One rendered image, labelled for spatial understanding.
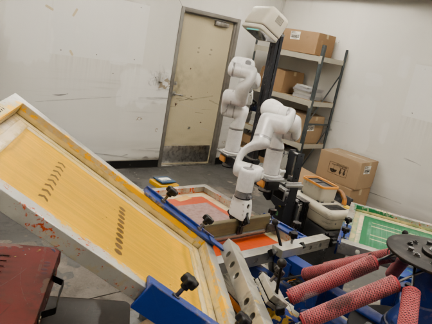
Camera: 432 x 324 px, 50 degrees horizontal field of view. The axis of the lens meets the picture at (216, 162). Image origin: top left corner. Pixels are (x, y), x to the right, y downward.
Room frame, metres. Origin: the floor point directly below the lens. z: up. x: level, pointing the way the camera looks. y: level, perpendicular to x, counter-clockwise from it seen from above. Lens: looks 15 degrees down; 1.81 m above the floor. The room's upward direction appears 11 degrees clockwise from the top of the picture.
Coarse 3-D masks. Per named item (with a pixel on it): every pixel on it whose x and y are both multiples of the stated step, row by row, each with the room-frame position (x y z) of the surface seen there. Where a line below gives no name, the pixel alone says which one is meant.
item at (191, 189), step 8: (200, 184) 2.55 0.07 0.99; (160, 192) 2.33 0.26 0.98; (184, 192) 2.44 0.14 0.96; (192, 192) 2.47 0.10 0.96; (200, 192) 2.51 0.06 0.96; (208, 192) 2.49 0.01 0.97; (216, 192) 2.46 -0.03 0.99; (224, 200) 2.39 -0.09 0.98; (272, 232) 2.11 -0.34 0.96; (280, 232) 2.07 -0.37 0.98; (288, 240) 2.03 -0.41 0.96
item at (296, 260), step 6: (276, 258) 1.71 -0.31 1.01; (288, 258) 1.67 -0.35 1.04; (294, 258) 1.68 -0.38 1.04; (300, 258) 1.69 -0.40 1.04; (294, 264) 1.64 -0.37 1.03; (300, 264) 1.64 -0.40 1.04; (306, 264) 1.65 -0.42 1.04; (294, 270) 1.64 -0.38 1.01; (300, 270) 1.62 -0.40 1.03; (300, 276) 1.61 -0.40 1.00
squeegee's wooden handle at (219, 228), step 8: (256, 216) 2.02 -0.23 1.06; (264, 216) 2.04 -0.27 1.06; (200, 224) 1.82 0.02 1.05; (208, 224) 1.81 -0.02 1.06; (216, 224) 1.84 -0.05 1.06; (224, 224) 1.87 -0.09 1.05; (232, 224) 1.90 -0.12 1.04; (248, 224) 1.97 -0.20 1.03; (256, 224) 2.01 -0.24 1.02; (264, 224) 2.04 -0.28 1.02; (216, 232) 1.84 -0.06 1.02; (224, 232) 1.88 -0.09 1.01; (232, 232) 1.91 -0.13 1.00
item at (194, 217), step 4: (168, 200) 2.29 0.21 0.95; (172, 200) 2.30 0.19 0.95; (176, 204) 2.25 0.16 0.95; (180, 204) 2.26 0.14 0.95; (180, 208) 2.20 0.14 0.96; (184, 208) 2.22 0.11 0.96; (184, 212) 2.16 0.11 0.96; (188, 212) 2.17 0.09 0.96; (188, 216) 2.12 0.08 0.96; (192, 216) 2.13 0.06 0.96; (196, 216) 2.14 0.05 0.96; (196, 220) 2.08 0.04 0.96; (200, 220) 2.09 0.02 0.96; (232, 240) 1.93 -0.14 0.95; (216, 248) 1.82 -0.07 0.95; (240, 248) 1.87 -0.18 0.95; (244, 248) 1.87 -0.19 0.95; (216, 252) 1.78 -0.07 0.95
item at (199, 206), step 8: (176, 200) 2.32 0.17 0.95; (192, 200) 2.36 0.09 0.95; (200, 200) 2.38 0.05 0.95; (192, 208) 2.24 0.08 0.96; (200, 208) 2.26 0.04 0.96; (208, 208) 2.28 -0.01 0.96; (216, 208) 2.30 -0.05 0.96; (200, 216) 2.15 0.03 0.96; (216, 216) 2.19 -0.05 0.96; (224, 216) 2.21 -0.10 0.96; (240, 240) 1.95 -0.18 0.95; (248, 240) 1.96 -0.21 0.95; (256, 240) 1.98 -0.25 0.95; (264, 240) 2.00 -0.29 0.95; (272, 240) 2.02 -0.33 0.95; (248, 248) 1.88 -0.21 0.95
